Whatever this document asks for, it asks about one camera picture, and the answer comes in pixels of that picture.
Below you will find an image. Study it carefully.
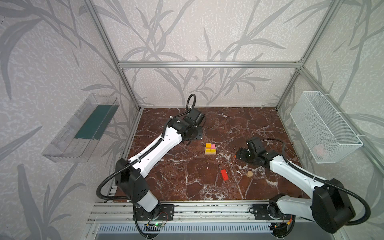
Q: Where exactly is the red block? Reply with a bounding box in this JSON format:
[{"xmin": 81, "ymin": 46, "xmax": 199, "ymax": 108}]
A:
[{"xmin": 221, "ymin": 169, "xmax": 229, "ymax": 181}]

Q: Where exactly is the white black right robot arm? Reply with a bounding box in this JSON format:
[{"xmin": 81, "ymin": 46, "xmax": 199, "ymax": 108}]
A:
[{"xmin": 235, "ymin": 137, "xmax": 371, "ymax": 238}]

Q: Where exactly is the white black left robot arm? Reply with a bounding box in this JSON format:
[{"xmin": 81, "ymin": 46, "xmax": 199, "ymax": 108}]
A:
[{"xmin": 96, "ymin": 94, "xmax": 205, "ymax": 214}]

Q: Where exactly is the pink item in basket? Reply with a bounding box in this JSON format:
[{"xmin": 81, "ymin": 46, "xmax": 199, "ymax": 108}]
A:
[{"xmin": 314, "ymin": 144, "xmax": 329, "ymax": 159}]

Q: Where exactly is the white wire mesh basket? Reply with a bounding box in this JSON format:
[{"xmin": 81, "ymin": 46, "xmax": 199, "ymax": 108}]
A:
[{"xmin": 290, "ymin": 91, "xmax": 364, "ymax": 164}]

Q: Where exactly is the aluminium frame horizontal bar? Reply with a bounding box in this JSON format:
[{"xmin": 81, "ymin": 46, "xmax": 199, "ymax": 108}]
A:
[{"xmin": 118, "ymin": 61, "xmax": 301, "ymax": 69}]

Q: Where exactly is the clear plastic wall bin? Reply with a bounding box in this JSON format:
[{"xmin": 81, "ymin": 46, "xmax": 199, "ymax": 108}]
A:
[{"xmin": 42, "ymin": 94, "xmax": 120, "ymax": 163}]

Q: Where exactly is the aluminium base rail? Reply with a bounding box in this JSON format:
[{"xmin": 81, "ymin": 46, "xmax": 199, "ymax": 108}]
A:
[{"xmin": 87, "ymin": 200, "xmax": 314, "ymax": 224}]

